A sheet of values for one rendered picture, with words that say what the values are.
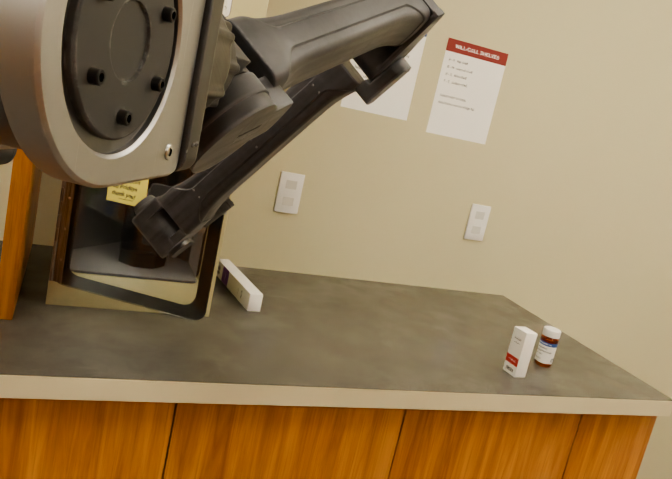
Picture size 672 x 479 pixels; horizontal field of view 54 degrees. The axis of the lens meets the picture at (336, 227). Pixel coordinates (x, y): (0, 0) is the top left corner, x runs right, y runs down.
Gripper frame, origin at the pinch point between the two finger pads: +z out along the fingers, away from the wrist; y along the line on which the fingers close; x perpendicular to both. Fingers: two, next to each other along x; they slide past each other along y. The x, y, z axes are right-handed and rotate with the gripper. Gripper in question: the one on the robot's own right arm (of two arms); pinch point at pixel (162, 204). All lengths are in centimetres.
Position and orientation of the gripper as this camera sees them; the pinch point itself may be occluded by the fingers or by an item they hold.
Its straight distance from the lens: 119.5
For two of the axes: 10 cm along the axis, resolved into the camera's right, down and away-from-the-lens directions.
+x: -9.2, -1.3, -3.7
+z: -3.3, -2.6, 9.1
